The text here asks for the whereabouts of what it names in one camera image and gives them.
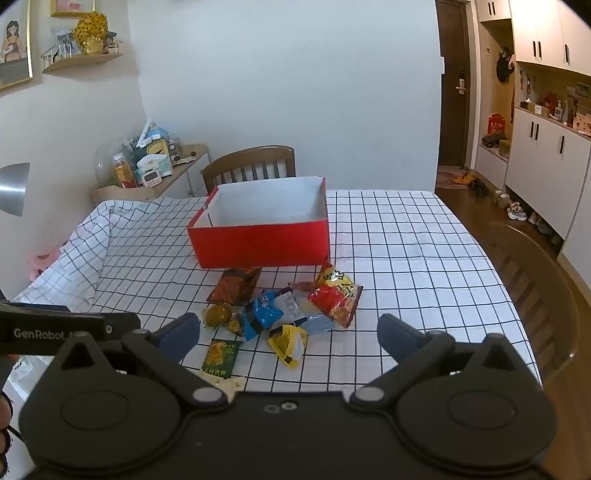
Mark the tissue box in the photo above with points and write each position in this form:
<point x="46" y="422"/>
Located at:
<point x="154" y="162"/>

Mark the glass dome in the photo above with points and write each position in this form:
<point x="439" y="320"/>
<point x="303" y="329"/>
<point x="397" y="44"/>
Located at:
<point x="104" y="161"/>

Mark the red yellow snack packet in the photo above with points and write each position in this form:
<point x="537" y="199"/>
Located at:
<point x="337" y="300"/>

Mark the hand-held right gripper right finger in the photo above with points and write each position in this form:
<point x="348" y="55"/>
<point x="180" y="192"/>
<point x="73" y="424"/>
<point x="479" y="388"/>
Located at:
<point x="397" y="332"/>

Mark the black white checked tablecloth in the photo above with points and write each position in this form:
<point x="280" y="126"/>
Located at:
<point x="415" y="258"/>

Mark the white snack packet blue ends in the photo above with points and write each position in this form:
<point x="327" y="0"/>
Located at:
<point x="290" y="304"/>

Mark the small gold framed picture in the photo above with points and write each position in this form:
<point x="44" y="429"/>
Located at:
<point x="64" y="7"/>

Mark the white wall cabinets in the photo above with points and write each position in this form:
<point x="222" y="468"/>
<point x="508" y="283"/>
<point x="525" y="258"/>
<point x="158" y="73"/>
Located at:
<point x="545" y="27"/>

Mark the wooden side table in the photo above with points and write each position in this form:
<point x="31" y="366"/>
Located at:
<point x="115" y="191"/>

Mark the wooden wall shelf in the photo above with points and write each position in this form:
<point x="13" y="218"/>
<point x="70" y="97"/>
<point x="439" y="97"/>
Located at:
<point x="83" y="62"/>

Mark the person's left hand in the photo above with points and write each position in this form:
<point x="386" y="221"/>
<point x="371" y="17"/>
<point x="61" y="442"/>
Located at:
<point x="4" y="412"/>

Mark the braised egg packet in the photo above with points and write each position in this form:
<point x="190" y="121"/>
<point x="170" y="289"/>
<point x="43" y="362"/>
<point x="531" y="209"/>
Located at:
<point x="217" y="316"/>

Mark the white floor cabinet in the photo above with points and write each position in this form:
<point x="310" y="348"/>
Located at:
<point x="540" y="161"/>

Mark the dark shoes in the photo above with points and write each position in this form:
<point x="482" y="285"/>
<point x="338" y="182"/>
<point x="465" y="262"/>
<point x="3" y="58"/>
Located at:
<point x="479" y="188"/>

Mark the pink plastic item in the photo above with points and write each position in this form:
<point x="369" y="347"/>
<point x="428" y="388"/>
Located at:
<point x="39" y="265"/>

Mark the green snack packet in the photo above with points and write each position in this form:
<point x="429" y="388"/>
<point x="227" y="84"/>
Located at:
<point x="220" y="357"/>

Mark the silver lamp shade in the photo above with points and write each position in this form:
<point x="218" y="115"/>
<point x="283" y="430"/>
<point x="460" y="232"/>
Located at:
<point x="11" y="189"/>

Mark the dark case yellow trim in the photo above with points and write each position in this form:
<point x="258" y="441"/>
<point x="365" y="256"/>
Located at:
<point x="157" y="147"/>

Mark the dark brown door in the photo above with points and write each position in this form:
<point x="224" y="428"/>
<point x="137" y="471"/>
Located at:
<point x="455" y="115"/>

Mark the orange drink bottle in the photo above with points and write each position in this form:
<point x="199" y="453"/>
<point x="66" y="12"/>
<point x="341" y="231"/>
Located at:
<point x="123" y="175"/>

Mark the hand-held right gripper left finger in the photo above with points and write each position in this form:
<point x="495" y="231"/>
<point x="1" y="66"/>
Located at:
<point x="180" y="332"/>

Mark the yellow sunflower ornament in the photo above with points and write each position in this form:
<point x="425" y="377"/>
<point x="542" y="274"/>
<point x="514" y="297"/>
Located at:
<point x="91" y="32"/>

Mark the white kitchen timer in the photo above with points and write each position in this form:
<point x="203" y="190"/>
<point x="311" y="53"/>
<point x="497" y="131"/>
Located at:
<point x="151" y="177"/>

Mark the dark hanging ornament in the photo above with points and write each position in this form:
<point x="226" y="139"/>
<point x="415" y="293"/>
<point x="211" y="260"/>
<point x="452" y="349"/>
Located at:
<point x="504" y="64"/>

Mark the white pump bottle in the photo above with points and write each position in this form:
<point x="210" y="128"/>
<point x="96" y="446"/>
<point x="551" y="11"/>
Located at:
<point x="559" y="111"/>

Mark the red cardboard box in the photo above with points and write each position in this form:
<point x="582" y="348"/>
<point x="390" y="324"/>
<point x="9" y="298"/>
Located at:
<point x="258" y="242"/>

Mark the framed wall picture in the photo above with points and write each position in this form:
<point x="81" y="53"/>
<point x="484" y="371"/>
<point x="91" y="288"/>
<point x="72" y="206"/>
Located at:
<point x="14" y="46"/>

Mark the small brown clear packet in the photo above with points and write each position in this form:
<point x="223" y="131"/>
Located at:
<point x="236" y="325"/>

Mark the small photo card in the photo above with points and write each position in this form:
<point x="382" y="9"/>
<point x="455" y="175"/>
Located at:
<point x="64" y="39"/>

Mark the clear pale snack packet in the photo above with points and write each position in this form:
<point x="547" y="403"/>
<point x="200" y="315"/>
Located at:
<point x="318" y="324"/>

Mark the wooden chair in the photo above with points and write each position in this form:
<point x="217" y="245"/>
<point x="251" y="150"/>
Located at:
<point x="249" y="159"/>

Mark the pale beige snack packet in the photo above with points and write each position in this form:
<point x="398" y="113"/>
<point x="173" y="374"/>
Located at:
<point x="233" y="385"/>

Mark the brown snack packet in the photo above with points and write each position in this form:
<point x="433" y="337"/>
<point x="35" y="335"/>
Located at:
<point x="233" y="286"/>

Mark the orange slippers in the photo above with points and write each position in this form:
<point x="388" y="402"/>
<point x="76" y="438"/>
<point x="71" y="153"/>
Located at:
<point x="461" y="180"/>

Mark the white sneakers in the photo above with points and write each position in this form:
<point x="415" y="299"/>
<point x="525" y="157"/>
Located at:
<point x="516" y="212"/>

